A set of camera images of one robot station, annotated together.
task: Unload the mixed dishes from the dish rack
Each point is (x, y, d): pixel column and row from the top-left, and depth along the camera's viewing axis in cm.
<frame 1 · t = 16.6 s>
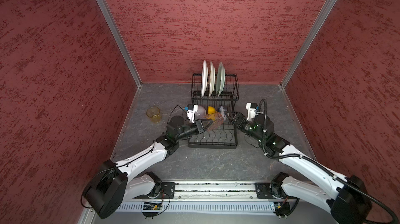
left hand: (213, 124, 74), fingers closed
right hand: (226, 119, 75), fingers open
amber glass cup: (153, 112, 105), on the table

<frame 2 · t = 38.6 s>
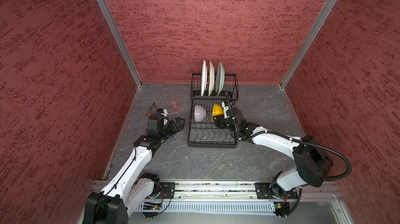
left hand: (180, 126, 83), fingers open
right hand: (216, 119, 87), fingers open
the named things where they were.

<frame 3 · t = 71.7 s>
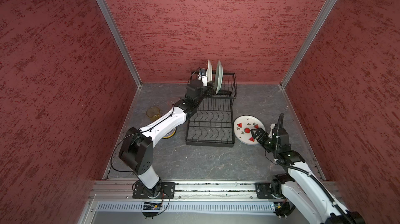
left hand: (209, 82, 82), fingers open
right hand: (253, 137, 84), fingers open
the named things where they were.

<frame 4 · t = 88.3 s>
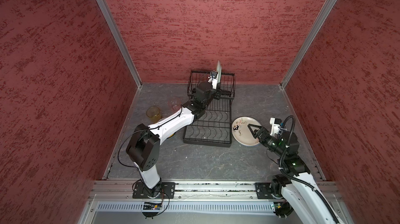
left hand: (217, 84, 82), fingers open
right hand: (248, 131, 77), fingers open
white plate middle: (241, 132, 95), point 3 cm above the table
the other named things where they were.

